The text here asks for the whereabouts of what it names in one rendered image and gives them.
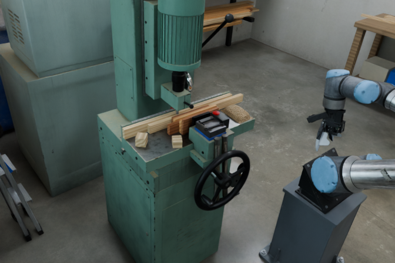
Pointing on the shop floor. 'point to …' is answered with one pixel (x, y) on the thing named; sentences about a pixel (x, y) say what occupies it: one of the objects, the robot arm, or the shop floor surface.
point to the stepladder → (6, 165)
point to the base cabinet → (158, 213)
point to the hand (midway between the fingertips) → (322, 145)
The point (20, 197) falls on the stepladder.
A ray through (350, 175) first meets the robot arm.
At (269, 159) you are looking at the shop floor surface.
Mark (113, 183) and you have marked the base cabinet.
